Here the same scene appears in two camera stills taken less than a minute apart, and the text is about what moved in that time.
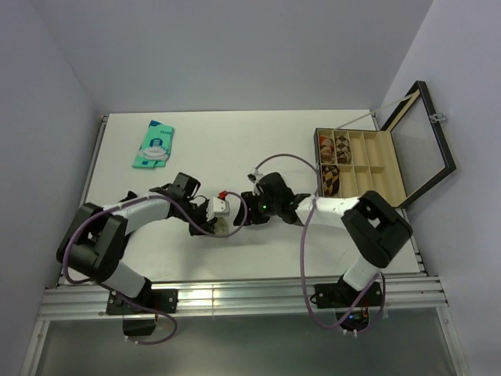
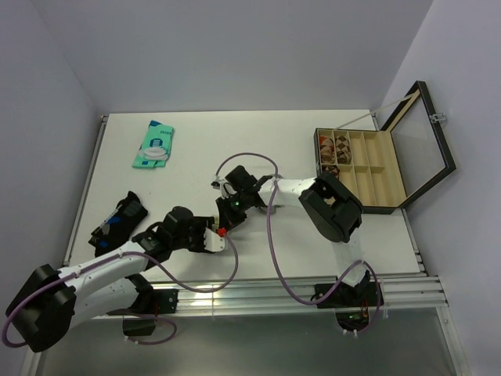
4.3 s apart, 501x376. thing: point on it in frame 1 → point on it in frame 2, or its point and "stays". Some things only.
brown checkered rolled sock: x=344 y=149 stays
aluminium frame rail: x=239 y=298 stays
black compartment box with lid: x=403 y=161 stays
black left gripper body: x=197 y=214 → x=193 y=238
